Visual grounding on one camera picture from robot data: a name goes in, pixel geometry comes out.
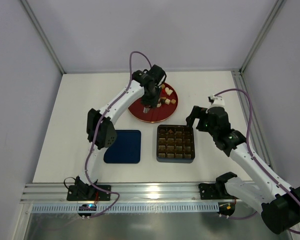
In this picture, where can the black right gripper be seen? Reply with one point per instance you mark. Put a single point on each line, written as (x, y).
(196, 114)

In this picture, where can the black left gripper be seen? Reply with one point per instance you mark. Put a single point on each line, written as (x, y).
(150, 100)

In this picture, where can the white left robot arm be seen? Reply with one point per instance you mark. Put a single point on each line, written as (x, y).
(100, 126)

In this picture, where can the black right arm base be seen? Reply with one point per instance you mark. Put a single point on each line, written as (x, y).
(209, 191)

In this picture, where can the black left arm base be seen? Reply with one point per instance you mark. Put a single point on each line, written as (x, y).
(81, 191)

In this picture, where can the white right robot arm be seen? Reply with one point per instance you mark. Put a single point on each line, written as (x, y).
(274, 199)

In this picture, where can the white cube chocolate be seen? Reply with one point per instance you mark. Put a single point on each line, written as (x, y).
(167, 101)

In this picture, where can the cream square chocolate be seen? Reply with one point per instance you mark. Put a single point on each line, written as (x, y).
(169, 92)

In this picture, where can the blue chocolate box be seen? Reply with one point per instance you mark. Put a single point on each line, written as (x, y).
(176, 147)

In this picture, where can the round red tray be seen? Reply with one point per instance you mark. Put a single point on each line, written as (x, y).
(162, 112)

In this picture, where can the blue box lid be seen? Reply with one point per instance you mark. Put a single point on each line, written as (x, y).
(126, 149)

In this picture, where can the right controller board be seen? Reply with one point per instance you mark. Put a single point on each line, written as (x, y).
(226, 209)

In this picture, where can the controller board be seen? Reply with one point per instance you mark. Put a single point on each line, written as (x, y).
(86, 210)
(226, 209)

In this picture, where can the left controller board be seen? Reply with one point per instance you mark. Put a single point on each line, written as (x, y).
(86, 210)

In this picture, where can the aluminium front rail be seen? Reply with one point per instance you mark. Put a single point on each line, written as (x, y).
(129, 192)

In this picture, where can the aluminium right frame post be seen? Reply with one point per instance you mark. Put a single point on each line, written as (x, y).
(263, 32)

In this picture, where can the aluminium frame post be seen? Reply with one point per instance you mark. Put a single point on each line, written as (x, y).
(263, 32)
(42, 35)

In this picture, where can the slotted cable duct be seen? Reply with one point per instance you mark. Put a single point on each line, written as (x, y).
(136, 207)

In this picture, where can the aluminium left frame post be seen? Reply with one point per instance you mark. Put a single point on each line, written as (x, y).
(42, 35)

